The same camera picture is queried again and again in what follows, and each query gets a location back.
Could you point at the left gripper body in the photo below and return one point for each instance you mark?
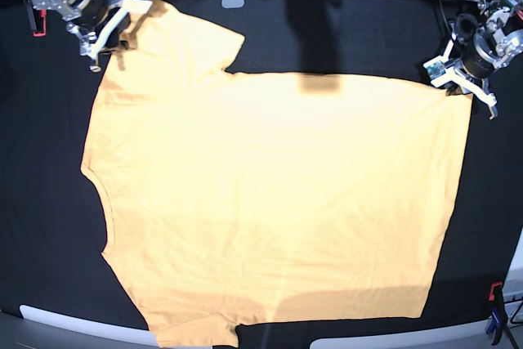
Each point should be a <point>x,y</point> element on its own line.
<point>485,48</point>

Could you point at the yellow t-shirt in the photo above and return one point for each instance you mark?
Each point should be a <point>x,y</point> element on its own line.
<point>236,199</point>

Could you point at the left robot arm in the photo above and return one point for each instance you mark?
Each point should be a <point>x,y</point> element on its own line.
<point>486,10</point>

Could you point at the left red black clamp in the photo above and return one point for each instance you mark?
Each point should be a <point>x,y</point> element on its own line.
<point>37,20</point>

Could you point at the lower right red clamp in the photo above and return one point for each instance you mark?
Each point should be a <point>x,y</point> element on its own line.
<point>498,314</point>

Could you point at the white right monitor edge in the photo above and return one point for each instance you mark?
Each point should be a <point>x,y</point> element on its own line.
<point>404,340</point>

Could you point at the white monitor edge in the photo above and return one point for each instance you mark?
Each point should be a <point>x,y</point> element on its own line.
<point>404,340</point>
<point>88,327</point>

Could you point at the white left monitor edge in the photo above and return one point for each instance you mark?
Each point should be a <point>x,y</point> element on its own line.
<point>88,327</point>

